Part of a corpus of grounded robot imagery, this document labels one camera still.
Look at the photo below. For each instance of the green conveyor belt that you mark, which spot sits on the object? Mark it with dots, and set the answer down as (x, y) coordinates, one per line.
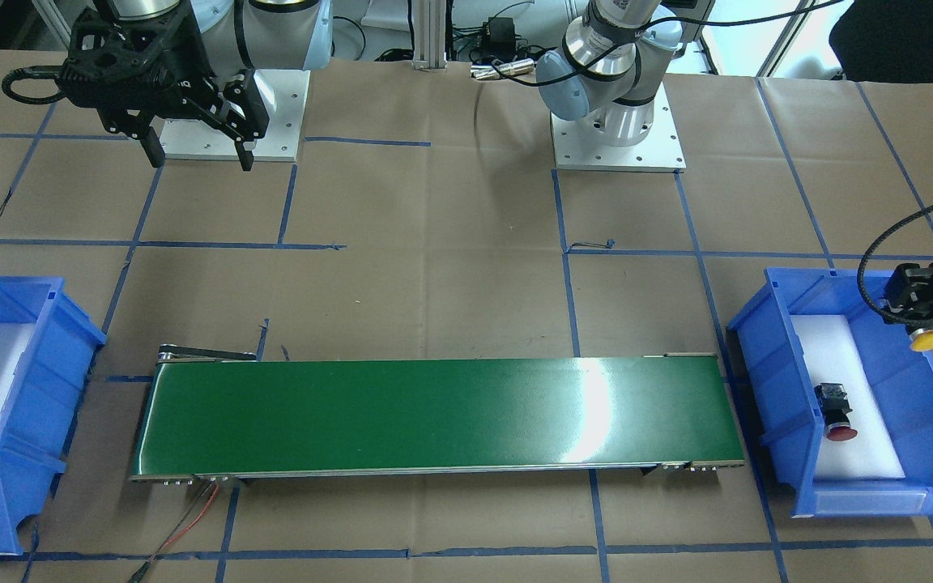
(243, 419)

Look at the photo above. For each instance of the black power adapter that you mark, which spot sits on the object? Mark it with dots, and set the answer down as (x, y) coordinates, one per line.
(499, 37)

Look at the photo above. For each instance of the blue plastic bin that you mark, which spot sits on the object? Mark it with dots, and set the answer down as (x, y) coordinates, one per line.
(808, 326)
(47, 344)

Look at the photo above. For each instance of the yellow push button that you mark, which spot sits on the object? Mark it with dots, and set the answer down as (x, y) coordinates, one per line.
(921, 338)

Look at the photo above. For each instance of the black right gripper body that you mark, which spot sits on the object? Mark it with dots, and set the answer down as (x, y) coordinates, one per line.
(209, 57)

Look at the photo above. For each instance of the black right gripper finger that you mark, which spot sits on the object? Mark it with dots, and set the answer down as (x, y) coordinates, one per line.
(136, 126)
(237, 111)

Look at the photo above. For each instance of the aluminium frame post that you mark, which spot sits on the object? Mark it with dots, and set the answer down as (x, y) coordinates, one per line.
(430, 28)

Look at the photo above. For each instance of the red push button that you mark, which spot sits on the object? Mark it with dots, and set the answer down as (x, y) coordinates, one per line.
(835, 408)

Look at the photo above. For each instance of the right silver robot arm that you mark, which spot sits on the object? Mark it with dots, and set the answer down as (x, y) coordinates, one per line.
(237, 35)

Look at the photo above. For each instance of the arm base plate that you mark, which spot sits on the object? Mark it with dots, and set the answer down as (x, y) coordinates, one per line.
(284, 95)
(621, 138)

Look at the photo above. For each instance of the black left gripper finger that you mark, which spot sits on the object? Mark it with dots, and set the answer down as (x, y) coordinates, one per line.
(910, 314)
(910, 282)

